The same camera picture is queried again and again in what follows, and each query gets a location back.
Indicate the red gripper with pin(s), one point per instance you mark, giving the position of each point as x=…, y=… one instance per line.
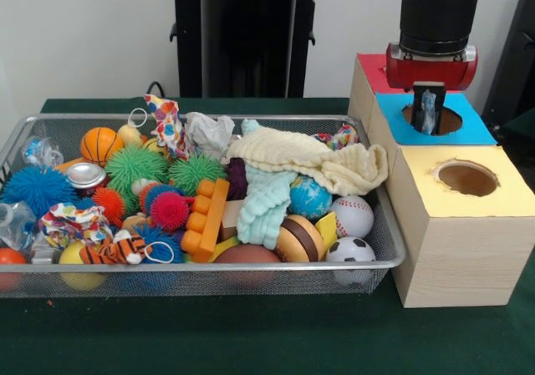
x=430, y=72

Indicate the cream muslin cloth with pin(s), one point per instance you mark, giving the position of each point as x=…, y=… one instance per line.
x=313, y=158

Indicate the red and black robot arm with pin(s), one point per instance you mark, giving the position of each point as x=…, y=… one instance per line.
x=439, y=16

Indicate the wooden box with three holes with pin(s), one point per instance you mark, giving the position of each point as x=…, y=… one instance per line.
x=460, y=258

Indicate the silver mesh bin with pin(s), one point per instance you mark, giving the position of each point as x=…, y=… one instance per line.
x=209, y=283

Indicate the white baseball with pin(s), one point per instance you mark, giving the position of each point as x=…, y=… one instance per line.
x=355, y=216

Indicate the blue globe ball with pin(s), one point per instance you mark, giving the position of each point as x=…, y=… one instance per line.
x=311, y=199

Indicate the black and white soccer ball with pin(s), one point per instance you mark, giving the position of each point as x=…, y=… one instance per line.
x=351, y=249

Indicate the toy burger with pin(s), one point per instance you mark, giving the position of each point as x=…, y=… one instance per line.
x=299, y=239

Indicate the mint green muslin cloth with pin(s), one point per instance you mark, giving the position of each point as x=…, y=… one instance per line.
x=263, y=208

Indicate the brown toy football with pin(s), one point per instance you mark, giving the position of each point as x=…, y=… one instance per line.
x=246, y=254

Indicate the orange plastic building block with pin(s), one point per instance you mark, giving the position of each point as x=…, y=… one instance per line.
x=209, y=220

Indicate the orange toy basketball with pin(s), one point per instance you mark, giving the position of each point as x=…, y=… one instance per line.
x=100, y=145

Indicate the orange striped tiger plush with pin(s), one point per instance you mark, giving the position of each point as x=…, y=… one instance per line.
x=113, y=251

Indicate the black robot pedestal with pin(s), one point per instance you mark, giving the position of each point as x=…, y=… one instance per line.
x=188, y=49

